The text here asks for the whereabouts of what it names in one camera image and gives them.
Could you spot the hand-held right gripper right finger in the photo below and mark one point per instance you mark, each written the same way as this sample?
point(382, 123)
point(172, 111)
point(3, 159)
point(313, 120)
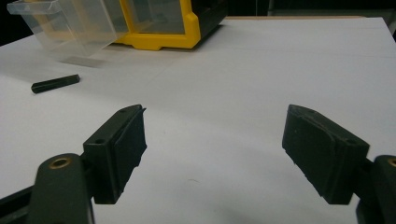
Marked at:
point(323, 155)

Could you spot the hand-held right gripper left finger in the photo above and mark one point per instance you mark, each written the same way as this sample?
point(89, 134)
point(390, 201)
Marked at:
point(113, 155)

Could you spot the small black hexagonal rod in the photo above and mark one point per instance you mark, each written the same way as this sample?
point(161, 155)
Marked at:
point(55, 83)

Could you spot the clear plastic drawer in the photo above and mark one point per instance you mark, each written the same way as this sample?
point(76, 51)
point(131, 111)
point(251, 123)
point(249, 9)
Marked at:
point(67, 26)

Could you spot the yellow and black storage cabinet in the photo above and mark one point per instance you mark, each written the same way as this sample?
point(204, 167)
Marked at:
point(169, 23)

